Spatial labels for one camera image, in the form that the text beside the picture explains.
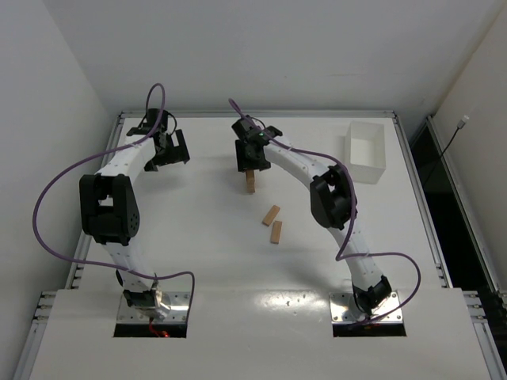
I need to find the wood block three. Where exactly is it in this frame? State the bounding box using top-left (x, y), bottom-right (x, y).
top-left (261, 205), bottom-right (280, 226)

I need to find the white plastic box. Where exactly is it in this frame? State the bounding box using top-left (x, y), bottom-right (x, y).
top-left (345, 120), bottom-right (387, 184)

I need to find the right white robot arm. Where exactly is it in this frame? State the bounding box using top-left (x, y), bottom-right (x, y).
top-left (231, 118), bottom-right (391, 315)

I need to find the black wall cable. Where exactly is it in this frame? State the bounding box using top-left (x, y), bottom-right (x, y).
top-left (437, 115), bottom-right (471, 159)

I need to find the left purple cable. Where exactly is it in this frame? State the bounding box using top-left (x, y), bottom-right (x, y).
top-left (32, 82), bottom-right (196, 300)

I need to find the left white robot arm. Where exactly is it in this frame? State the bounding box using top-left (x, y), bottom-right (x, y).
top-left (79, 108), bottom-right (189, 312)

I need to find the purple cable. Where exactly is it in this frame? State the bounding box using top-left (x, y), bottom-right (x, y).
top-left (228, 98), bottom-right (422, 326)
top-left (32, 82), bottom-right (196, 300)

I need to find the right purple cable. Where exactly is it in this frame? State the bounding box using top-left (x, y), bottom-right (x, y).
top-left (228, 98), bottom-right (422, 326)

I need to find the wood block four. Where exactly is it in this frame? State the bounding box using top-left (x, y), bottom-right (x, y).
top-left (270, 220), bottom-right (283, 245)

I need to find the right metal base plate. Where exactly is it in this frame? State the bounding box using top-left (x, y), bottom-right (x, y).
top-left (329, 291), bottom-right (403, 325)

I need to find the metal base plate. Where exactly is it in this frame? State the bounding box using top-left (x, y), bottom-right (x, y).
top-left (116, 291), bottom-right (190, 325)
top-left (329, 291), bottom-right (403, 325)

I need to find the white front cover panel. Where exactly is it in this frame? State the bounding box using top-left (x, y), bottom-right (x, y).
top-left (31, 289), bottom-right (490, 379)

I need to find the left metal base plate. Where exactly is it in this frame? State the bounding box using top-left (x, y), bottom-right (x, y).
top-left (116, 291), bottom-right (190, 325)

